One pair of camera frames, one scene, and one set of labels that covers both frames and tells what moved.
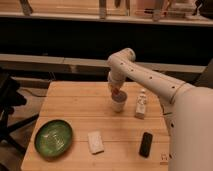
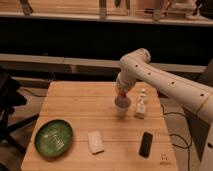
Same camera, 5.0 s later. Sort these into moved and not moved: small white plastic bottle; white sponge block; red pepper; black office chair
Moved: red pepper
Not moved: white sponge block; black office chair; small white plastic bottle
